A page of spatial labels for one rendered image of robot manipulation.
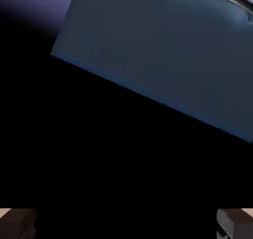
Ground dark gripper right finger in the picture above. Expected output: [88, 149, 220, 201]
[216, 208, 253, 239]

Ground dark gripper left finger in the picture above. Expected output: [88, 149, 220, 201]
[0, 208, 38, 239]

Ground dark blue painted cabinet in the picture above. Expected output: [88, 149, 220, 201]
[50, 0, 253, 144]

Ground dark blue drawer front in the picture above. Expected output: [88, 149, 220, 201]
[51, 0, 253, 139]

